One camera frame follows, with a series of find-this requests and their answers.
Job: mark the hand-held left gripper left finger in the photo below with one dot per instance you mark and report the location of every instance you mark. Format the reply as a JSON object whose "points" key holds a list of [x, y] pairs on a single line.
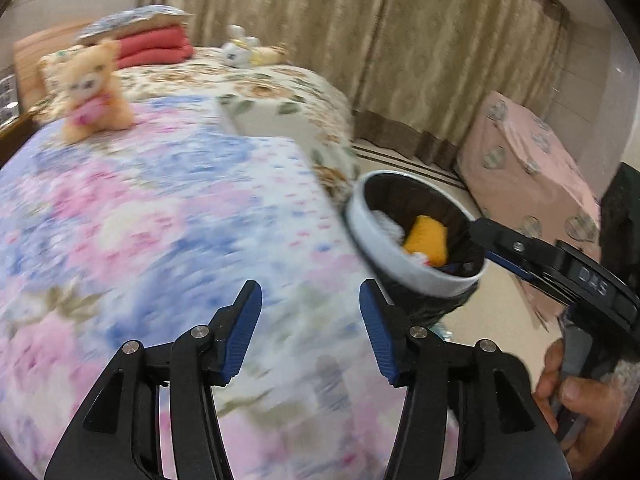
{"points": [[245, 325]]}

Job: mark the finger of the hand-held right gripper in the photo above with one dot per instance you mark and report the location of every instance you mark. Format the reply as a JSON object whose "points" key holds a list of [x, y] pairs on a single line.
{"points": [[510, 247], [515, 267]]}

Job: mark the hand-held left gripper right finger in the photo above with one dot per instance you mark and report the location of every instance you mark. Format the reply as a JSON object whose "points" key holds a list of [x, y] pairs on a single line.
{"points": [[377, 330]]}

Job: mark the white round waste bin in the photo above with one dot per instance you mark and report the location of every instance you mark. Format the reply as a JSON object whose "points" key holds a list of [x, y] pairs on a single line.
{"points": [[370, 240]]}

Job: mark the white foam sheet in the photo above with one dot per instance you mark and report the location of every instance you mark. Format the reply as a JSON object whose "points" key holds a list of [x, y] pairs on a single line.
{"points": [[387, 225]]}

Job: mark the person's right hand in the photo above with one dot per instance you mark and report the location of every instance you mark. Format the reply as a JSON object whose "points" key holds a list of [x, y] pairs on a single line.
{"points": [[597, 410]]}

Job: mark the pink heart covered furniture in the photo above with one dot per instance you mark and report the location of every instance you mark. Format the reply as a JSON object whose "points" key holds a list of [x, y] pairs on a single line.
{"points": [[520, 160]]}

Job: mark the black bin bag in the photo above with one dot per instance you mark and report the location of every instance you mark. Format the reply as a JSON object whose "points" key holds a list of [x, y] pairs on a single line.
{"points": [[425, 200]]}

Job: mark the blue pink floral blanket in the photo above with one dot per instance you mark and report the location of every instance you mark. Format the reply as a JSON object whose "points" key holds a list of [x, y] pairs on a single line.
{"points": [[150, 210]]}

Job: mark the beige patterned curtain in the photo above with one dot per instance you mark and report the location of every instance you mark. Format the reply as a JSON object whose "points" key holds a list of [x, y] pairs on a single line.
{"points": [[275, 0], [475, 60]]}

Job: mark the cream floral bedspread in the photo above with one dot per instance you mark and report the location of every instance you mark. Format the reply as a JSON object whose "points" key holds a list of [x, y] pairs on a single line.
{"points": [[280, 90]]}

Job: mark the small beige plush toy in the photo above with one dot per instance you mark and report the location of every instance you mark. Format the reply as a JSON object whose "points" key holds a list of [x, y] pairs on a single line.
{"points": [[272, 54]]}

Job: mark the white rabbit plush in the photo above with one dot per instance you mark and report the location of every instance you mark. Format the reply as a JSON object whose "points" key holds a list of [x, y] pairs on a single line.
{"points": [[237, 52]]}

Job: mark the beige teddy bear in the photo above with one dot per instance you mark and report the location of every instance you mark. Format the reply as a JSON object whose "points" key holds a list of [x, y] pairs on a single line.
{"points": [[90, 80]]}

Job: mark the wooden nightstand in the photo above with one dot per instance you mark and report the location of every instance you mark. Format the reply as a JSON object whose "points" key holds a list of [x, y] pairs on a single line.
{"points": [[12, 140]]}

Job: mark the cream floral pillow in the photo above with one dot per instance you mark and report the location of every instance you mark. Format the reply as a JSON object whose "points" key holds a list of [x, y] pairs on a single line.
{"points": [[55, 60]]}

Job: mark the blue white printed pillow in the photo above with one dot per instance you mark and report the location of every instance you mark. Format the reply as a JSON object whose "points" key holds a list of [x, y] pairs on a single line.
{"points": [[135, 17]]}

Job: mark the wooden headboard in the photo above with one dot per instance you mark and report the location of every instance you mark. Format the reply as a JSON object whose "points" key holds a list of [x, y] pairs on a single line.
{"points": [[30, 60]]}

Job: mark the photo frame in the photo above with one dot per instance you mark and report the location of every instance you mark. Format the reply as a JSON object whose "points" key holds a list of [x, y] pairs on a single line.
{"points": [[7, 100]]}

